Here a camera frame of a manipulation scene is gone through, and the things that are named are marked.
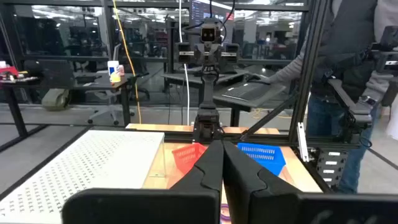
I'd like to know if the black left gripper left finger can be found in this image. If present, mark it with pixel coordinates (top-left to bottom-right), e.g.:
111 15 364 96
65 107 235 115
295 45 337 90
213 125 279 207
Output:
61 139 224 224

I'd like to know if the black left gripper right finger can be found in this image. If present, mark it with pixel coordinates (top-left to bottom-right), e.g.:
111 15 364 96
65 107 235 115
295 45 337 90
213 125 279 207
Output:
222 140 398 224

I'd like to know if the blue plastic basket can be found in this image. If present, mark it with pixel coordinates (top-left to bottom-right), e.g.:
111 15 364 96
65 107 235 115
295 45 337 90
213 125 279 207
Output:
237 142 287 177

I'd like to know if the red plastic basket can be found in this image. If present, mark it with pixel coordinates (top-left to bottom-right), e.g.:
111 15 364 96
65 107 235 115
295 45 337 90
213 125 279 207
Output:
172 142 208 175

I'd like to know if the black standing desk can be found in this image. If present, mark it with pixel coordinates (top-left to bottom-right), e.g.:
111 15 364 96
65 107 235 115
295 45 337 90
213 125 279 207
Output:
161 70 287 128

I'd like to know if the grey office chair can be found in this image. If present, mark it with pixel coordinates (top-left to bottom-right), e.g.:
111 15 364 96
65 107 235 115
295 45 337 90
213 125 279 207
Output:
86 70 136 126

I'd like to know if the pale green perforated shelf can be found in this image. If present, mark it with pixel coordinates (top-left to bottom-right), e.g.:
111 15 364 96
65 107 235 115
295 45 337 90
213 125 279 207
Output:
0 129 166 224

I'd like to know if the green bag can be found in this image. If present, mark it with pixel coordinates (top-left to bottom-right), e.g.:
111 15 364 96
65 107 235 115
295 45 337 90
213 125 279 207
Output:
41 88 71 112

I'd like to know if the person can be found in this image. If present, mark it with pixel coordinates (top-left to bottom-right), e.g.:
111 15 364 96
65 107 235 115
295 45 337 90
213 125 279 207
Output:
269 0 398 194

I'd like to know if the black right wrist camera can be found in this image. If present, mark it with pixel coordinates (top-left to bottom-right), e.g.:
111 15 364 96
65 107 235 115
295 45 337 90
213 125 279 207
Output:
200 26 218 44

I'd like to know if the white cable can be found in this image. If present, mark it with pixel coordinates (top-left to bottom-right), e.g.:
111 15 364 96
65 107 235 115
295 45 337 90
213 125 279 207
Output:
178 0 191 126

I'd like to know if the yellow cable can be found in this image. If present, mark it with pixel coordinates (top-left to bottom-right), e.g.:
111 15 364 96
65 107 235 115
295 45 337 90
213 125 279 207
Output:
111 0 142 124

